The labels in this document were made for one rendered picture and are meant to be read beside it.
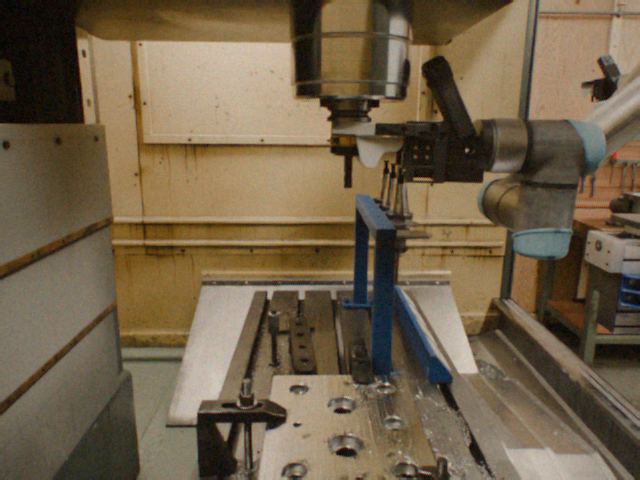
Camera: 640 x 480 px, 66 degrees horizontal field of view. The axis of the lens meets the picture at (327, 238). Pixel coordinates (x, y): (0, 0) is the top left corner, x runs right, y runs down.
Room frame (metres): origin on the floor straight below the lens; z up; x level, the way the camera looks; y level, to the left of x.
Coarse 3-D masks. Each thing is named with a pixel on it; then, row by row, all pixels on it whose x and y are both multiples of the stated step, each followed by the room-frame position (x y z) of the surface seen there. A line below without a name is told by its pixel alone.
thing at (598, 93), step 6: (600, 78) 1.82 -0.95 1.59; (618, 78) 1.75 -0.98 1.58; (594, 84) 1.84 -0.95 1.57; (600, 84) 1.82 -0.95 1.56; (606, 84) 1.81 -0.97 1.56; (594, 90) 1.86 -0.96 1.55; (600, 90) 1.81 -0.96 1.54; (606, 90) 1.81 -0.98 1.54; (612, 90) 1.79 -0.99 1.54; (594, 96) 1.86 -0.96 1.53; (600, 96) 1.82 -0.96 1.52; (606, 96) 1.81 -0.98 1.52; (594, 102) 1.84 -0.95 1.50
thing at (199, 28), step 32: (32, 0) 0.68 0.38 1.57; (64, 0) 0.68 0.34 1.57; (96, 0) 0.68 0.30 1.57; (128, 0) 0.67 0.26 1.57; (160, 0) 0.67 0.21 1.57; (192, 0) 0.67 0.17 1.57; (224, 0) 0.67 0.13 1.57; (256, 0) 0.67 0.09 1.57; (288, 0) 0.67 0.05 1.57; (416, 0) 0.66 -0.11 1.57; (448, 0) 0.66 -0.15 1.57; (480, 0) 0.66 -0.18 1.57; (512, 0) 0.65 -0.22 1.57; (96, 32) 0.90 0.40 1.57; (128, 32) 0.90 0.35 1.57; (160, 32) 0.90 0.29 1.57; (192, 32) 0.89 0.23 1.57; (224, 32) 0.89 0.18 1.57; (256, 32) 0.89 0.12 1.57; (288, 32) 0.89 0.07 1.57; (416, 32) 0.87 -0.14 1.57; (448, 32) 0.87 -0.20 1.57
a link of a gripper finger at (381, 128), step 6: (378, 126) 0.64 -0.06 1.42; (384, 126) 0.64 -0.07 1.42; (390, 126) 0.64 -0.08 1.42; (396, 126) 0.64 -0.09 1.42; (402, 126) 0.64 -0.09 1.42; (408, 126) 0.64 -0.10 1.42; (414, 126) 0.64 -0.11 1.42; (420, 126) 0.64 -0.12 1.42; (426, 126) 0.65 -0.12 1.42; (378, 132) 0.64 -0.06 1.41; (384, 132) 0.64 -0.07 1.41; (390, 132) 0.64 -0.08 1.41; (396, 132) 0.64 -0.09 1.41; (402, 132) 0.64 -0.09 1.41; (408, 132) 0.64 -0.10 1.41; (414, 132) 0.64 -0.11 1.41; (420, 132) 0.65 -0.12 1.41
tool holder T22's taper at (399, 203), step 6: (396, 186) 1.08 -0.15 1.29; (402, 186) 1.08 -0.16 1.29; (396, 192) 1.08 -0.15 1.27; (402, 192) 1.08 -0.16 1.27; (396, 198) 1.08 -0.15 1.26; (402, 198) 1.07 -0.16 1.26; (396, 204) 1.07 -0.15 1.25; (402, 204) 1.07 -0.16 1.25; (390, 210) 1.08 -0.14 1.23; (396, 210) 1.07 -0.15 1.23; (402, 210) 1.07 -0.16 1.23; (408, 210) 1.08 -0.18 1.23
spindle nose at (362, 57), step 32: (320, 0) 0.62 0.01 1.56; (352, 0) 0.61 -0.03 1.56; (384, 0) 0.62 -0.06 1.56; (320, 32) 0.62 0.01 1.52; (352, 32) 0.61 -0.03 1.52; (384, 32) 0.62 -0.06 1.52; (320, 64) 0.62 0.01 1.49; (352, 64) 0.61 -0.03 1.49; (384, 64) 0.62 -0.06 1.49; (320, 96) 0.62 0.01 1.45; (352, 96) 0.61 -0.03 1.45; (384, 96) 0.62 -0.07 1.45
